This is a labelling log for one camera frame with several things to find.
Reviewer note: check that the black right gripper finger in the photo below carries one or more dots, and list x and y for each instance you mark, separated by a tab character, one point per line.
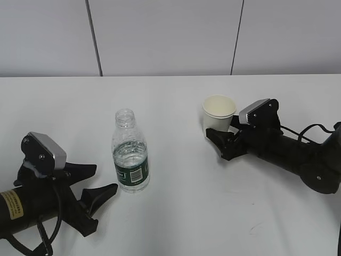
219	138
235	122

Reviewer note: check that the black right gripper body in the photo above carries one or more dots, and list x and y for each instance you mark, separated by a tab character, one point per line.
252	140

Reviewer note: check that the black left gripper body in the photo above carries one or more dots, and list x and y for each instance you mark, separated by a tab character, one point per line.
47	198

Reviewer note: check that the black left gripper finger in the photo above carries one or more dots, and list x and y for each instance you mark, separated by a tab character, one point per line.
93	199
78	172

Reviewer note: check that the white paper cup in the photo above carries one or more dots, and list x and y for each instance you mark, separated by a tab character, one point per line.
218	111

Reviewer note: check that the clear green-label water bottle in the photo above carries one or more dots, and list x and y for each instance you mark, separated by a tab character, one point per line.
130	153

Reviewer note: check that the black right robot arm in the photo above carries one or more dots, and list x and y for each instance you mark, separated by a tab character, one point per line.
317	164

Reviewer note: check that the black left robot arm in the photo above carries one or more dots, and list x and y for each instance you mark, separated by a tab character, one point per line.
11	209

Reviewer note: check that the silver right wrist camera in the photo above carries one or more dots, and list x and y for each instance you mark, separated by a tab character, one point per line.
261	113

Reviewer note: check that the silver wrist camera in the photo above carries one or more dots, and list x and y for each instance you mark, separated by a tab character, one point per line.
261	113
43	155

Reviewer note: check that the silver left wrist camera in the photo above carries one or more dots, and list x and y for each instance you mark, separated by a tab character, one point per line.
43	155

